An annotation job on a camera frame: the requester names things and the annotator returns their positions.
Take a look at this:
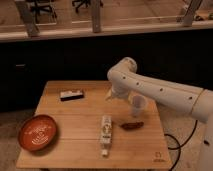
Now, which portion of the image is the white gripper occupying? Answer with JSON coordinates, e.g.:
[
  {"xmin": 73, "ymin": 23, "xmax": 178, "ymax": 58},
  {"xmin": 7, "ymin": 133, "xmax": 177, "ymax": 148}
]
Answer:
[{"xmin": 105, "ymin": 88, "xmax": 130, "ymax": 100}]

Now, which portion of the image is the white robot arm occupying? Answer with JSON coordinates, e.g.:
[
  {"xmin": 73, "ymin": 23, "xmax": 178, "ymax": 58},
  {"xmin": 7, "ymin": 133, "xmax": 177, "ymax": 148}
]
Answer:
[{"xmin": 107, "ymin": 57, "xmax": 213, "ymax": 171}]

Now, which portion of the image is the translucent plastic cup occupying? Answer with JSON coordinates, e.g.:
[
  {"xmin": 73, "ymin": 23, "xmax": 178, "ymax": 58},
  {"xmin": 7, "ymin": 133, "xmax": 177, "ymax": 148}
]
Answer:
[{"xmin": 132, "ymin": 95, "xmax": 146, "ymax": 117}]

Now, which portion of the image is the brown dried chili pod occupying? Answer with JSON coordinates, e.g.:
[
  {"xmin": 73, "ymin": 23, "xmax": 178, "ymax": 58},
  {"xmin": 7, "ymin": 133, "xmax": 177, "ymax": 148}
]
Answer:
[{"xmin": 120, "ymin": 122, "xmax": 144, "ymax": 130}]

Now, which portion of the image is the white tube bottle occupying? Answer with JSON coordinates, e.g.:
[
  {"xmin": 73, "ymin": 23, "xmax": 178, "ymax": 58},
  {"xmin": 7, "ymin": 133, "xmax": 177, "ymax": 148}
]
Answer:
[{"xmin": 100, "ymin": 115, "xmax": 112, "ymax": 157}]

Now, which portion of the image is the wooden table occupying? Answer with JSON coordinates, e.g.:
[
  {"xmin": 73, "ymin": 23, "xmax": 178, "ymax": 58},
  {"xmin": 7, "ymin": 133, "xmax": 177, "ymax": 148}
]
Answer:
[{"xmin": 16, "ymin": 81, "xmax": 171, "ymax": 171}]

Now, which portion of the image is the orange patterned bowl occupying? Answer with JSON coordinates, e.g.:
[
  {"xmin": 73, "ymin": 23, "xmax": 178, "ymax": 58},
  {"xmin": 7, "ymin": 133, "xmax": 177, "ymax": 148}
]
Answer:
[{"xmin": 18, "ymin": 115, "xmax": 57, "ymax": 152}]

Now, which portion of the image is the black office chair middle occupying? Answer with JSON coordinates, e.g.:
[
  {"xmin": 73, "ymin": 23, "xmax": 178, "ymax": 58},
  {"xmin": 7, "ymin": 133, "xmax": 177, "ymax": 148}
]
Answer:
[{"xmin": 71, "ymin": 0, "xmax": 104, "ymax": 14}]

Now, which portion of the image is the black office chair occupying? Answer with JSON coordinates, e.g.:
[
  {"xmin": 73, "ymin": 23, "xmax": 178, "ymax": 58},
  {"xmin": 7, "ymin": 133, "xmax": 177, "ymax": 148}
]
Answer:
[
  {"xmin": 26, "ymin": 0, "xmax": 57, "ymax": 23},
  {"xmin": 71, "ymin": 0, "xmax": 104, "ymax": 14}
]

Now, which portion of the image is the black office chair left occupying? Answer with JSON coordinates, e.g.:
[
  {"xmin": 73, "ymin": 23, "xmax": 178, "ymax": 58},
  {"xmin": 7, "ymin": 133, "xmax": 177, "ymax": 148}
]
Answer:
[{"xmin": 26, "ymin": 0, "xmax": 57, "ymax": 23}]

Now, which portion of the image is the black cable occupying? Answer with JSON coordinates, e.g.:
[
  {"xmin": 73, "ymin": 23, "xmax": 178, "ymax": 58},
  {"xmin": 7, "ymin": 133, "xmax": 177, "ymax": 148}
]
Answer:
[{"xmin": 164, "ymin": 119, "xmax": 199, "ymax": 171}]

